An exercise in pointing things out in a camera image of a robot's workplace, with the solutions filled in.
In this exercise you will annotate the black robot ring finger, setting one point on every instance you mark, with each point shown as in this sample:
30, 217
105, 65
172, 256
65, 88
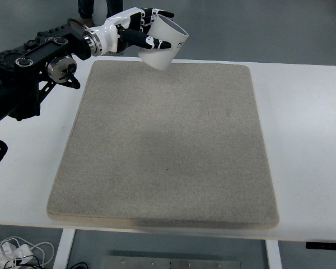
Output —
146, 23

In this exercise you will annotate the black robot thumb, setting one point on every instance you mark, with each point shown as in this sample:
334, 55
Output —
133, 37

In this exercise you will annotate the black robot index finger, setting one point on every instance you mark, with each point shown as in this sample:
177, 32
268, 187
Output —
157, 11

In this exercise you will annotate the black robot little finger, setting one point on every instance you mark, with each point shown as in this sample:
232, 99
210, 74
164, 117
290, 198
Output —
144, 29

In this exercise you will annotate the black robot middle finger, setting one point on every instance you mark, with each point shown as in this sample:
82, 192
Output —
149, 14

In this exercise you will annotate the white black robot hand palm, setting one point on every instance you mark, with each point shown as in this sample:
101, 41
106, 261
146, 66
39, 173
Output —
106, 36

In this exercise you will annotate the white ribbed cup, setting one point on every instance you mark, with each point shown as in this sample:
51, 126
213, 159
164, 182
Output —
166, 38

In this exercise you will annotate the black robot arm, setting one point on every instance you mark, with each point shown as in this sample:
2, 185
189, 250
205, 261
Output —
29, 72

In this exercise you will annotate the person's legs and shoes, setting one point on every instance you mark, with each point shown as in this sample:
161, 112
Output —
86, 11

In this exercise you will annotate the grey felt mat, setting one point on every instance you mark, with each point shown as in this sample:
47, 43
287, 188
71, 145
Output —
176, 148

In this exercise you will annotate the white table leg left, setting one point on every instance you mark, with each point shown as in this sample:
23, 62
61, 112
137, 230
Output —
64, 249

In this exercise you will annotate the white table leg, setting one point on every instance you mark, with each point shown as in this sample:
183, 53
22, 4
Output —
64, 249
273, 254

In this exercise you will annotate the white table leg right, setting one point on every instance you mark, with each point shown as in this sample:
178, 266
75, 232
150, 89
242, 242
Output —
273, 254

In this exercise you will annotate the black table control panel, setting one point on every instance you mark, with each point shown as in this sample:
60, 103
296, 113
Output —
321, 246

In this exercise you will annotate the metal base plate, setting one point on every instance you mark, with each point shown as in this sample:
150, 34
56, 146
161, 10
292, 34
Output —
146, 262

